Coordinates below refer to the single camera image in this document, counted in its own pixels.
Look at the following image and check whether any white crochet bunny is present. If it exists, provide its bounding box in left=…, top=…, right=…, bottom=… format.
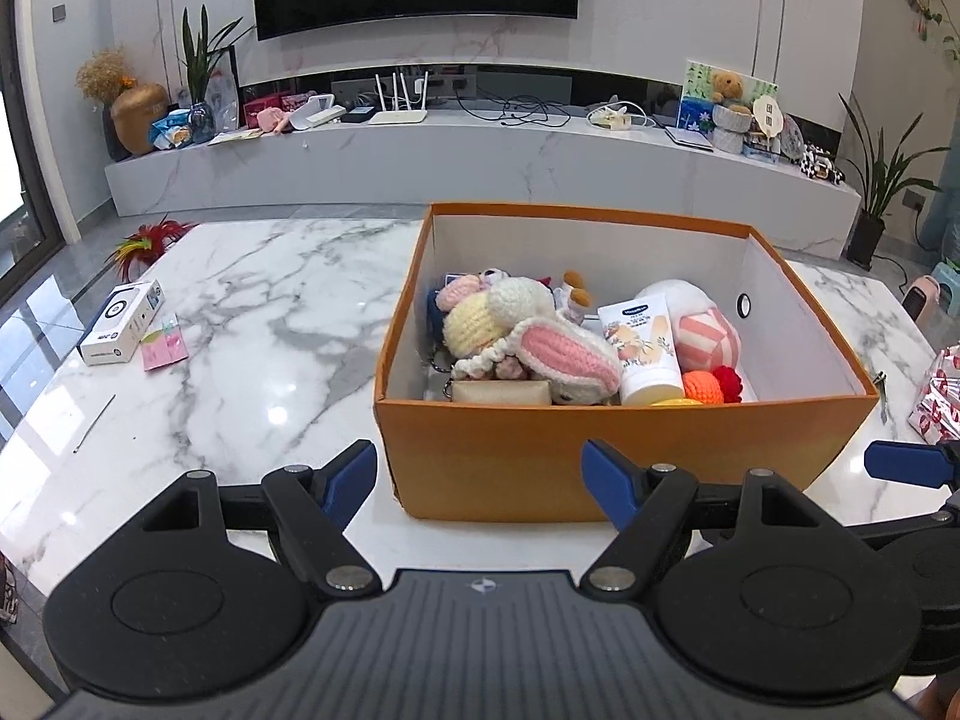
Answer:
left=433, top=273, right=622, bottom=405

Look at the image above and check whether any orange crochet ball toy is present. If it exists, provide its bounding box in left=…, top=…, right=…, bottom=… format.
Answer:
left=682, top=366, right=743, bottom=405

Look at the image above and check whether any white lotion tube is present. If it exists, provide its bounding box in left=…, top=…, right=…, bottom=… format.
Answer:
left=599, top=293, right=683, bottom=406

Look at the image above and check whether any pink striped white plush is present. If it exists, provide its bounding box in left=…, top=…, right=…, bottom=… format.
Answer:
left=636, top=280, right=742, bottom=372

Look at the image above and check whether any brown plush keychain doll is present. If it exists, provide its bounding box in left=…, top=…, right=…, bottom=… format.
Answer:
left=544, top=270, right=594, bottom=325

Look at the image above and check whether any red silver foil packet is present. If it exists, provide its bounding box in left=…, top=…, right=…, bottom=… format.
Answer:
left=908, top=344, right=960, bottom=445

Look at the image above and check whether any silver nail clipper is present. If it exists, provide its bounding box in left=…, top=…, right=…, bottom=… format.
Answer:
left=872, top=371, right=889, bottom=424

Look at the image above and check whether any orange cardboard box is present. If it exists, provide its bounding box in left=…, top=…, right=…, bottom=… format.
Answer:
left=373, top=200, right=881, bottom=525

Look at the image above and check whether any small pink card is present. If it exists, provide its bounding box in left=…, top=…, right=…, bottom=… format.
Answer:
left=140, top=312, right=189, bottom=372

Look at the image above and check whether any white blue small box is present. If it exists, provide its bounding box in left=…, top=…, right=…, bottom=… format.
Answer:
left=78, top=280, right=164, bottom=367

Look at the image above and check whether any potted green plant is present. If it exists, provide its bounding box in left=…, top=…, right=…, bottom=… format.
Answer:
left=839, top=93, right=950, bottom=270

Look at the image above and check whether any red feather duster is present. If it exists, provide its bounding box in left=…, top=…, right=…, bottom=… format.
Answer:
left=107, top=216, right=197, bottom=283

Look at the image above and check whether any white tv console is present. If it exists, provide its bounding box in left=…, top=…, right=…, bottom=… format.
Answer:
left=104, top=110, right=859, bottom=259

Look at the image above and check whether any white wifi router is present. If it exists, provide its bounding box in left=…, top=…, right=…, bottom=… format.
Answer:
left=370, top=70, right=430, bottom=125

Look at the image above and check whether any round paper fan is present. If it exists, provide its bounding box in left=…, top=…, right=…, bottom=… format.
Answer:
left=752, top=94, right=784, bottom=140

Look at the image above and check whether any small brown teddy bear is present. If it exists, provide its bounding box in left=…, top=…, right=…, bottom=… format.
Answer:
left=709, top=68, right=752, bottom=114

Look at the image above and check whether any bronze round vase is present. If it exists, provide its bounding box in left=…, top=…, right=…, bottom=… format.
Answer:
left=110, top=83, right=169, bottom=156

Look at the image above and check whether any green plant in blue vase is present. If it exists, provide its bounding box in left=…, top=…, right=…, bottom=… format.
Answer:
left=181, top=5, right=252, bottom=145

